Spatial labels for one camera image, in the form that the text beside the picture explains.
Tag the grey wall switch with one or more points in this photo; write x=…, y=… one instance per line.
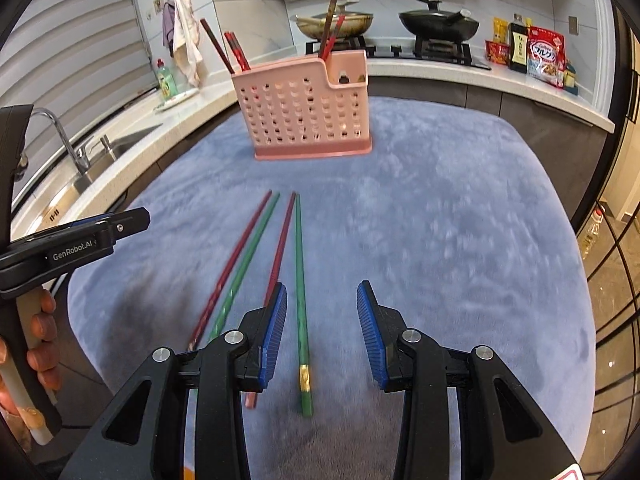
x=574, y=25

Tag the purple hanging cloth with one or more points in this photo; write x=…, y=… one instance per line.
x=168, y=25

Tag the red white cereal bag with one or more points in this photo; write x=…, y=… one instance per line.
x=545, y=55

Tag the pink perforated utensil holder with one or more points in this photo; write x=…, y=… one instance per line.
x=300, y=110

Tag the cooking oil bottle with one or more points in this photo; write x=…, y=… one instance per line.
x=592, y=237

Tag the white plate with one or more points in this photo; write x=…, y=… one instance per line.
x=175, y=101

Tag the steel kitchen sink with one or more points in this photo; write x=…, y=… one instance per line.
x=130, y=140

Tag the maroon chopstick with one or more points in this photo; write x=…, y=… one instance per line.
x=234, y=52
x=217, y=47

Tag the brown chopstick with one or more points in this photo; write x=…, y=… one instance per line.
x=329, y=22

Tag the bright red chopstick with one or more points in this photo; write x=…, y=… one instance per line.
x=241, y=55
x=335, y=37

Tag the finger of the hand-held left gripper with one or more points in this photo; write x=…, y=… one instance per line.
x=15, y=150
x=127, y=220

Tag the blue-grey plush blanket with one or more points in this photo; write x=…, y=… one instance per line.
x=450, y=235

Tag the red snack packet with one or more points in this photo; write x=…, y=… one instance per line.
x=496, y=52

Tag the wall outlet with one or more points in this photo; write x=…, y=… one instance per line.
x=159, y=4

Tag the beige wok with lid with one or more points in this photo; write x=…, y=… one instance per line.
x=355, y=22

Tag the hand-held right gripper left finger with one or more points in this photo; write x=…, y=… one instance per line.
x=274, y=330

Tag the dark base cabinet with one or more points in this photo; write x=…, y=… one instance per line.
x=540, y=135

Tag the green dish soap bottle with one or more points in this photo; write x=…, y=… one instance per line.
x=166, y=82

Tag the black framed glass door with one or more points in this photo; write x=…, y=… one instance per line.
x=620, y=160

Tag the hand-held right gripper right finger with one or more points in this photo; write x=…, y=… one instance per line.
x=372, y=330

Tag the white hanging towel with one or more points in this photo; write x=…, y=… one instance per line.
x=186, y=35

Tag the black gas stove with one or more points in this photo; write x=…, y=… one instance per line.
x=390, y=52

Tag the chrome kitchen faucet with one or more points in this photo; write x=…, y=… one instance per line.
x=64, y=137

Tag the dark sauce bottle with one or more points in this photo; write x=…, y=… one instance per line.
x=518, y=50

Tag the white window blinds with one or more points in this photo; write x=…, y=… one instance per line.
x=75, y=50

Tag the small blue yellow box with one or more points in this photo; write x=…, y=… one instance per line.
x=571, y=80

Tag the person's left hand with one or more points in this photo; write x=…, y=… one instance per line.
x=42, y=330

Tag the white kitchen counter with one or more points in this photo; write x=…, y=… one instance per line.
x=475, y=77

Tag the dark red twisted chopstick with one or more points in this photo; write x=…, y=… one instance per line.
x=235, y=260

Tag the green twisted chopstick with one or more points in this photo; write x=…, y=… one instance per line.
x=247, y=260

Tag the sink soap pump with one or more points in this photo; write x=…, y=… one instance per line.
x=106, y=146

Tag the black wok with lid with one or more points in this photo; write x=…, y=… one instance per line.
x=435, y=25

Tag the yellow packet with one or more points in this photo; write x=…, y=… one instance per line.
x=500, y=30

